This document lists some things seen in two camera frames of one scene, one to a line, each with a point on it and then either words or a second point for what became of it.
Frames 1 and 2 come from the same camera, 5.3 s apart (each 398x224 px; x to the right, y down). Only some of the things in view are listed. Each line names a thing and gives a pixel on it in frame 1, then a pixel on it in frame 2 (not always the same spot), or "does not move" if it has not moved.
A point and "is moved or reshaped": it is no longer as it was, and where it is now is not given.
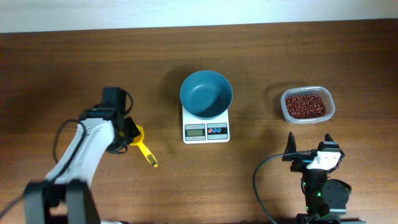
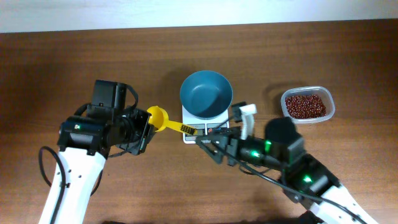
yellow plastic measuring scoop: x=138 y=141 is moved or reshaped
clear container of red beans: x=308 y=104 does not move
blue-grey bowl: x=206 y=94 does not move
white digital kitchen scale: x=200 y=130 does not move
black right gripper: x=300 y=160 → x=232 y=146
